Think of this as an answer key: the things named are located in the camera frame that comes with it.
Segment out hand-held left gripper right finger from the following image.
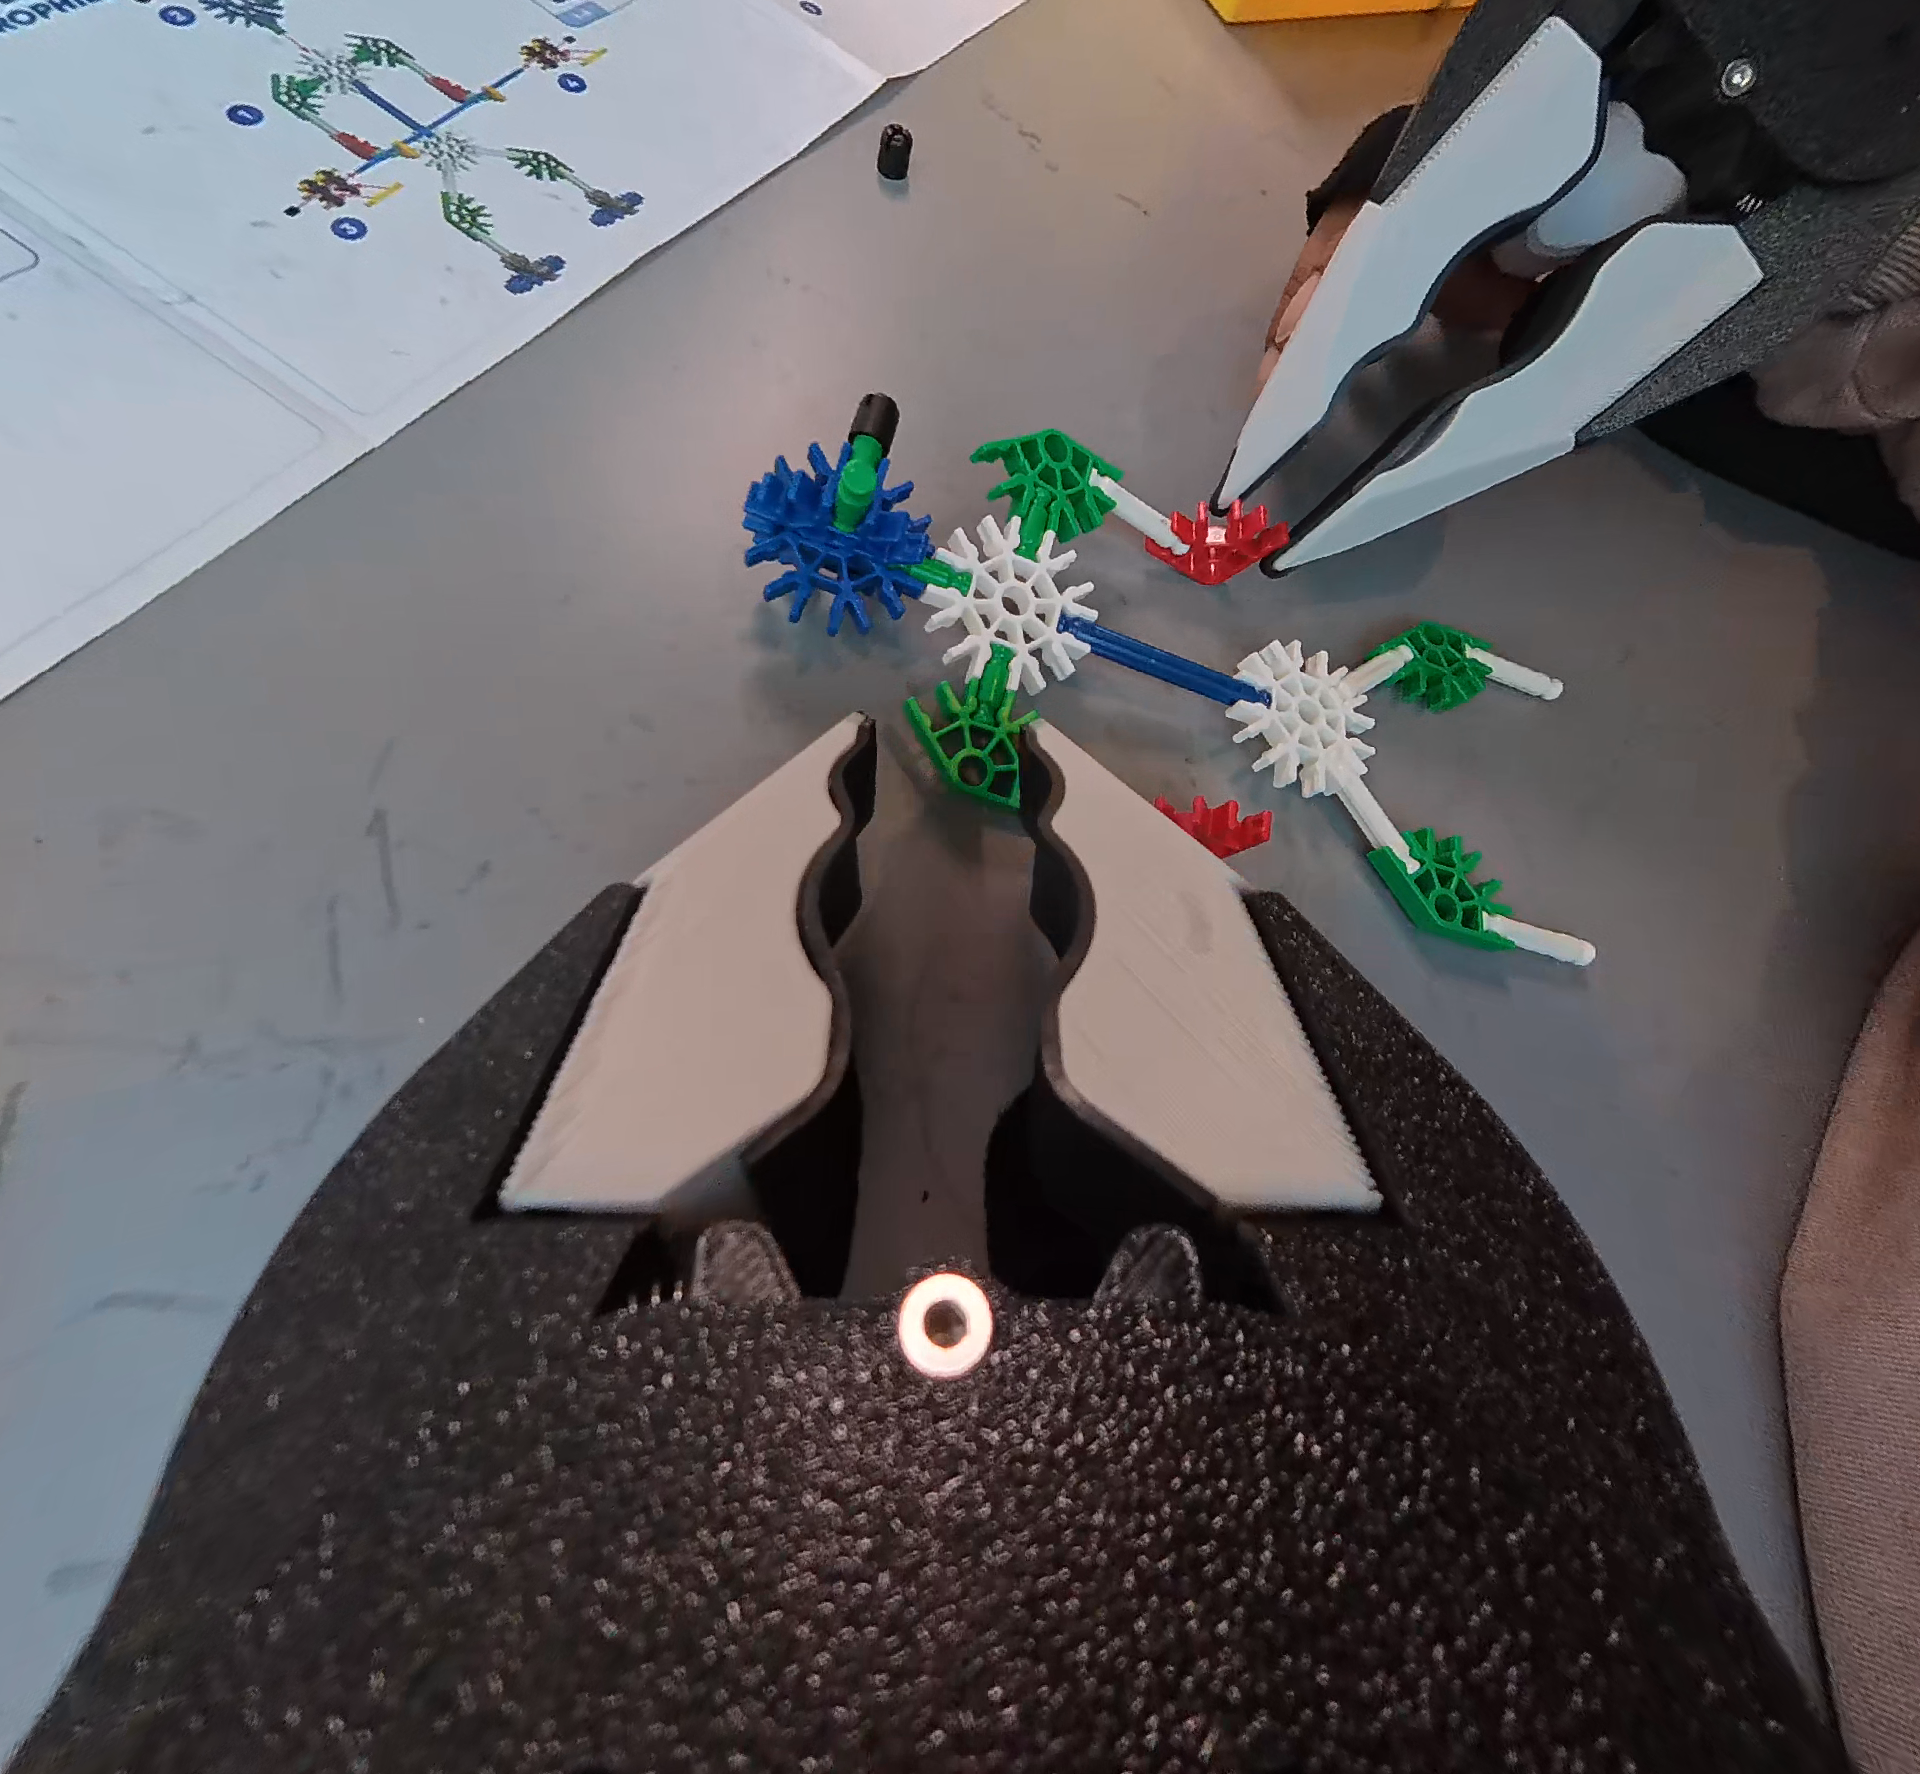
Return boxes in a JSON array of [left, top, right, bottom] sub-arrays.
[[984, 722, 1388, 1301]]

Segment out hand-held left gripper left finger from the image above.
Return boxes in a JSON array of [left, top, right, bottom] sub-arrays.
[[500, 714, 882, 1301]]

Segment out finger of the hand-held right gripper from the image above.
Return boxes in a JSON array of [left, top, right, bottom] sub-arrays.
[[1220, 17, 1618, 510], [1268, 219, 1767, 579]]

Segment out red toy connector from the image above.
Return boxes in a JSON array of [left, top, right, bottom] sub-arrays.
[[1143, 502, 1293, 589], [1156, 799, 1274, 859]]

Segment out construction toy figure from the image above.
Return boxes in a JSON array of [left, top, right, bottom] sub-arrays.
[[745, 391, 1597, 968]]

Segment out person's right forearm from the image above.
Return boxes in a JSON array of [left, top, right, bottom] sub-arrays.
[[1746, 247, 1920, 434]]

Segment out grey desk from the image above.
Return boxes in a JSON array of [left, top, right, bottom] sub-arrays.
[[0, 0, 1920, 1774]]

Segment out person's right hand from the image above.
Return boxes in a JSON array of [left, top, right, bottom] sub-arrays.
[[1265, 221, 1539, 374]]

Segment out folded instruction sheet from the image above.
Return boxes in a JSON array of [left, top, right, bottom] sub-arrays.
[[0, 0, 1143, 703]]

